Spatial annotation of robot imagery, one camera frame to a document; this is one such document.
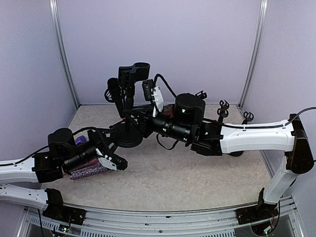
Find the pink microphone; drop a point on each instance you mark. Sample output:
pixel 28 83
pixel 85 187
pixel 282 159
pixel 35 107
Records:
pixel 93 162

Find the red floral round plate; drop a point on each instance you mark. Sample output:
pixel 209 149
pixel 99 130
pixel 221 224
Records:
pixel 168 109

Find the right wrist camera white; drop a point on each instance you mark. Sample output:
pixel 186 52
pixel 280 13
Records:
pixel 158 101

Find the purple microphone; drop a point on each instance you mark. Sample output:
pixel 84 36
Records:
pixel 80 140

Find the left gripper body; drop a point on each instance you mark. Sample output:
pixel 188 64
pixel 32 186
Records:
pixel 99 138

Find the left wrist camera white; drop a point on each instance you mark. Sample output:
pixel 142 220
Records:
pixel 106 162

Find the left aluminium corner post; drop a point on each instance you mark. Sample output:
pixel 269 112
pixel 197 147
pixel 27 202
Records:
pixel 62 51

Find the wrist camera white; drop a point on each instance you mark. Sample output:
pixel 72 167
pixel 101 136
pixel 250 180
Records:
pixel 106 162
pixel 158 101

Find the tall black stand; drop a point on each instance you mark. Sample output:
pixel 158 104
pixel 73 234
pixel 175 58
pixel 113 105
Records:
pixel 201 95

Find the glitter silver-head microphone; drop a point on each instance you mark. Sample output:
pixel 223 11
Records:
pixel 87 171

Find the aluminium front rail frame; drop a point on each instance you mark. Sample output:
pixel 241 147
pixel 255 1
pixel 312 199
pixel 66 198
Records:
pixel 98 222

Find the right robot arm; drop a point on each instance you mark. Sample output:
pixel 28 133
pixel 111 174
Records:
pixel 186 123

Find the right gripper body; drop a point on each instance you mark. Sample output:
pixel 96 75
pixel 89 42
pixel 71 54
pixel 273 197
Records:
pixel 145 129

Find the black stand with phone clamp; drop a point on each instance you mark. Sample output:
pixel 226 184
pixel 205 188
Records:
pixel 127 78

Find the black microphone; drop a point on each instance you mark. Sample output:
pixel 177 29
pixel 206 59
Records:
pixel 115 93

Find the right aluminium corner post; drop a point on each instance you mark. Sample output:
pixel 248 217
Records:
pixel 255 53

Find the aluminium corner post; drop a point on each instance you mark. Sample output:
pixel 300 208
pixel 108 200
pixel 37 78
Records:
pixel 62 51
pixel 255 53

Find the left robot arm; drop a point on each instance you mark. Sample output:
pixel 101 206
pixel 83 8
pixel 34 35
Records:
pixel 61 156

